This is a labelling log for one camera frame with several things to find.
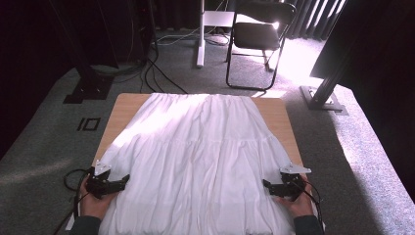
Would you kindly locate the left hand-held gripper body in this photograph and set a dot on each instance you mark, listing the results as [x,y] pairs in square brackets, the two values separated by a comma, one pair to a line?
[99,186]

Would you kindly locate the black stand with flat base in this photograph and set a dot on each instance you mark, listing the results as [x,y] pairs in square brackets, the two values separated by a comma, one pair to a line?
[89,88]

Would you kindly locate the black curtain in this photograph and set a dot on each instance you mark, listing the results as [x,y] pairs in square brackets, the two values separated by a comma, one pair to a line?
[375,49]

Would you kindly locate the grey pleated curtain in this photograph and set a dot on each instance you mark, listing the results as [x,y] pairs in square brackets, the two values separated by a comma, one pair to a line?
[310,19]

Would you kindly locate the person's left hand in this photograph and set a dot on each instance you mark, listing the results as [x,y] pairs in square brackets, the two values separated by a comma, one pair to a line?
[94,205]

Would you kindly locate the black folding chair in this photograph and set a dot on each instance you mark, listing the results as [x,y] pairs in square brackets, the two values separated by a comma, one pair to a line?
[257,36]

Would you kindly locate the black stand with grey base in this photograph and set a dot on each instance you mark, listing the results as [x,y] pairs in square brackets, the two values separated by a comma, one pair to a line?
[321,98]

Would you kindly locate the person's right hand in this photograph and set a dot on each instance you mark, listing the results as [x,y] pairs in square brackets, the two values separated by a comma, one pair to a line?
[298,205]

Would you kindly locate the white desk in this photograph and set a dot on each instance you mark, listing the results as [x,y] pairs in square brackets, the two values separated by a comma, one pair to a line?
[200,39]

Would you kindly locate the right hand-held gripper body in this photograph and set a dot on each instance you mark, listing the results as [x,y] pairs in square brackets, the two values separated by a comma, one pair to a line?
[292,186]

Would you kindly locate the white skirt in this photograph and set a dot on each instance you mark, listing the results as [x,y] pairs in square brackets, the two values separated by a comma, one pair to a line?
[202,163]

